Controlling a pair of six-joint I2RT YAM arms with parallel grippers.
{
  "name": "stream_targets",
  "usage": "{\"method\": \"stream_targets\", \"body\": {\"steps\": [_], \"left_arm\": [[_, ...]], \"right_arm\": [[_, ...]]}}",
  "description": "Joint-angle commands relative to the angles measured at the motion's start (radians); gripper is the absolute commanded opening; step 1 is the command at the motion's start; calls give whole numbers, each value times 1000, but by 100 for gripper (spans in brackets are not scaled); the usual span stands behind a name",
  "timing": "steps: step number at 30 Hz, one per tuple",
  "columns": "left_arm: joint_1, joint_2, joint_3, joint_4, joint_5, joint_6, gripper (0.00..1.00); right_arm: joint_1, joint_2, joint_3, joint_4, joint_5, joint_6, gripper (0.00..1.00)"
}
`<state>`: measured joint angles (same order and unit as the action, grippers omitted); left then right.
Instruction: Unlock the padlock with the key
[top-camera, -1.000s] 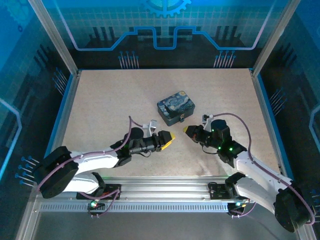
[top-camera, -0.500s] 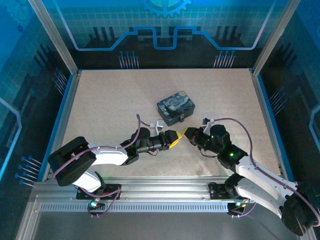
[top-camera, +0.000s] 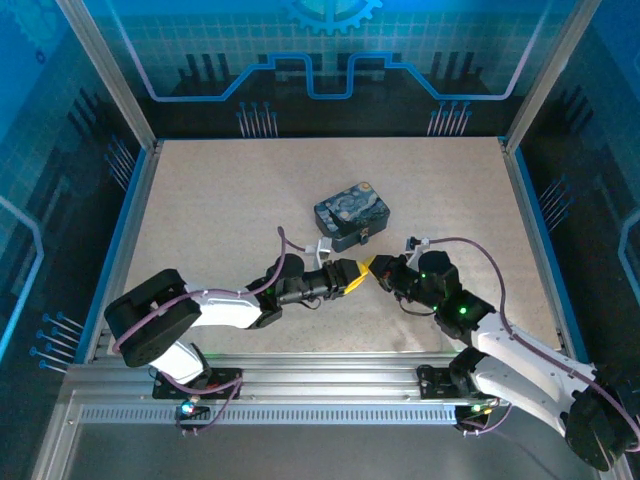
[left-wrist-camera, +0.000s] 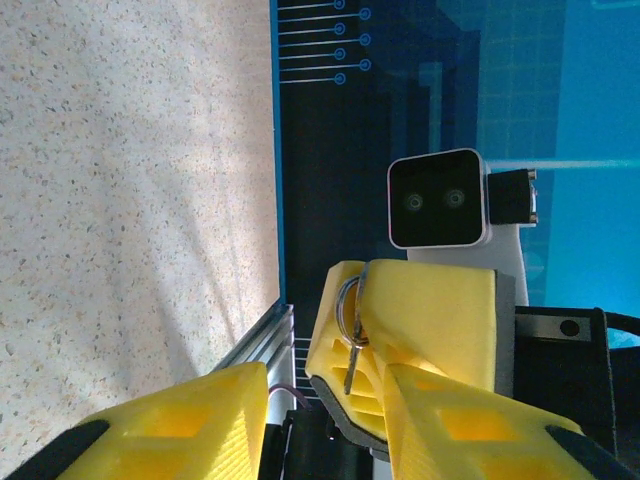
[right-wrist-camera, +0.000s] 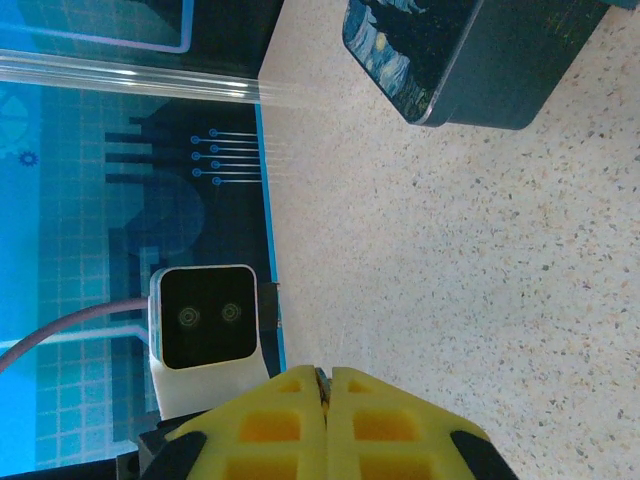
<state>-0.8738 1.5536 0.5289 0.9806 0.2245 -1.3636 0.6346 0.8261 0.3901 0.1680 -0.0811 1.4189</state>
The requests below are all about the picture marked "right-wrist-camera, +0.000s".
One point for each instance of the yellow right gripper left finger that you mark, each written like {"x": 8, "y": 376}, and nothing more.
{"x": 270, "y": 410}

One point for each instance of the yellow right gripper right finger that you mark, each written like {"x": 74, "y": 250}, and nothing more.
{"x": 400, "y": 415}

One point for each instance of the blue circuit print mat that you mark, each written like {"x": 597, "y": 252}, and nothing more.
{"x": 75, "y": 210}

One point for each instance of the clear acrylic bar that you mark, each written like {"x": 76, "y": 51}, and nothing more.
{"x": 125, "y": 77}

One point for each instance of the starry night print box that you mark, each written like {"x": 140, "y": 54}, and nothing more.
{"x": 450, "y": 55}

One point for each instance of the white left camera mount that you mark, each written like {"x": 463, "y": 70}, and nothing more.
{"x": 200, "y": 390}

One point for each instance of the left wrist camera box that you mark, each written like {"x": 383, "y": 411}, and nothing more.
{"x": 207, "y": 317}

